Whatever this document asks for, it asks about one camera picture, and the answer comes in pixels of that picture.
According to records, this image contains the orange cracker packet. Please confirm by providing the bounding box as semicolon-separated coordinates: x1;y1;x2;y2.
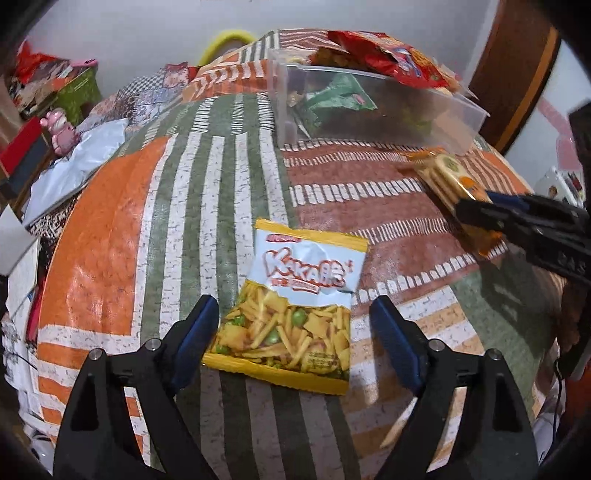
400;148;505;257

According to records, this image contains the white sticker covered case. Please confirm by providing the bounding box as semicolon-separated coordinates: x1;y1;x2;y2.
534;167;584;208

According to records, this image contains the pink plush toy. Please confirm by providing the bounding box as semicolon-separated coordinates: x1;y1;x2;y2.
40;108;80;157

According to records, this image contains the green cardboard box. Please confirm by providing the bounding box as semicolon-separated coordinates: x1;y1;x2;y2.
54;68;102;126

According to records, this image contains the red plastic bag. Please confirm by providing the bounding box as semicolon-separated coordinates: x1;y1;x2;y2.
15;40;60;84

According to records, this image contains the yellow fuzzy headboard edge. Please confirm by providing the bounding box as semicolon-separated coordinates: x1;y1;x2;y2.
197;29;256;66

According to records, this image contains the clear plastic storage box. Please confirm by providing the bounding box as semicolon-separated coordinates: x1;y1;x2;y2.
267;49;489;154

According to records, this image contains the brown wooden door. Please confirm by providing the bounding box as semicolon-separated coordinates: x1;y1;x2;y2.
470;0;561;154

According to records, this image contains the checkered patterned quilt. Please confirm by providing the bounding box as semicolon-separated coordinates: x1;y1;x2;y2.
76;62;198;138

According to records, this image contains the white plastic bag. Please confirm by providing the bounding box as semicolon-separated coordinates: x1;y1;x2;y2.
22;118;128;227

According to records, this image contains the yellow white snack bag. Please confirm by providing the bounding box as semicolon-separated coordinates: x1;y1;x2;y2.
204;219;369;396

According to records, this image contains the red shoe box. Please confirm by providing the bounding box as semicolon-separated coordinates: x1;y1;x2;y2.
1;116;49;200

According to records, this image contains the green snack packet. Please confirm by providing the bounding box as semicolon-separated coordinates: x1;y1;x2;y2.
294;73;378;135

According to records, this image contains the red noodle snack bag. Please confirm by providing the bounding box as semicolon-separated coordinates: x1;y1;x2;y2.
328;30;460;93

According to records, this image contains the patchwork striped bedspread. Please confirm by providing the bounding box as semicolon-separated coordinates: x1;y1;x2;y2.
37;29;562;479

